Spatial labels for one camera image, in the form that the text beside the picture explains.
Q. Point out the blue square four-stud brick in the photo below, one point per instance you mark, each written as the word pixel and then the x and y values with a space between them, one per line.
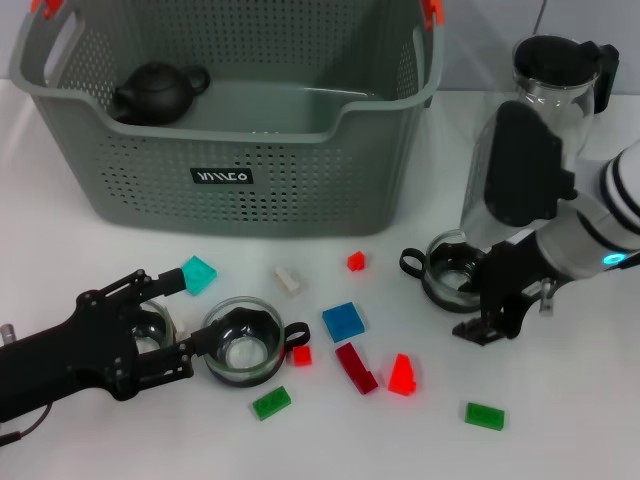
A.
pixel 343 322

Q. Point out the glass teacup black holder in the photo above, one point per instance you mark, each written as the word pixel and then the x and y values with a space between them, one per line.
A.
pixel 260 325
pixel 150 330
pixel 450 280

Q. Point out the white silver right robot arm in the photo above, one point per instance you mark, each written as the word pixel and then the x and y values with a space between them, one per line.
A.
pixel 575 240

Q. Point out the right gripper silver connector plug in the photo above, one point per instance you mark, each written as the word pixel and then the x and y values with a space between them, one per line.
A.
pixel 547 295

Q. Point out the gripper silver connector plug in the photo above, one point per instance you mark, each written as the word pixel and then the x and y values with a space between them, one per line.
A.
pixel 7 334
pixel 547 295

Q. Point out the dark red long brick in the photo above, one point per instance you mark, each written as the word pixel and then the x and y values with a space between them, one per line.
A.
pixel 356 372

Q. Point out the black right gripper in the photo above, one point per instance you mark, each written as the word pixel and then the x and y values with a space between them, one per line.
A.
pixel 510 280

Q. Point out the small red square brick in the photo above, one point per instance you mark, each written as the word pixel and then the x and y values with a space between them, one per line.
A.
pixel 302 356

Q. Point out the grey perforated plastic storage bin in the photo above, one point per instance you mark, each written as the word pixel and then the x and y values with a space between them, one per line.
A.
pixel 300 200

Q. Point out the glass pitcher black lid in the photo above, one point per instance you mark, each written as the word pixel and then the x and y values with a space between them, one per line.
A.
pixel 555 60

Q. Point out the black ceramic teapot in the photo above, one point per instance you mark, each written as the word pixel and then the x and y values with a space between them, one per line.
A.
pixel 155 95

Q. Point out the bright red wedge brick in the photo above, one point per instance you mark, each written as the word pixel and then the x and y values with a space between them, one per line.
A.
pixel 401 377

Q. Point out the left gripper silver connector plug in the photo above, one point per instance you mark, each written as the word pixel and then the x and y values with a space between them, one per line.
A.
pixel 7 334

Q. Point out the small red brick side stud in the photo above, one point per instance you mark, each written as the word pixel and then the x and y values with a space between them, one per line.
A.
pixel 356 261

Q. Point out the teal square toy brick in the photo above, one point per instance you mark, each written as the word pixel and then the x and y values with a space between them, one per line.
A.
pixel 205 275

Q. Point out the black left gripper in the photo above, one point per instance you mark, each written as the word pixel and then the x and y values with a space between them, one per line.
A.
pixel 75 355

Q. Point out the green two-stud brick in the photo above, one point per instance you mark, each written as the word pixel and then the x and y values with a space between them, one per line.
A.
pixel 484 415
pixel 272 403

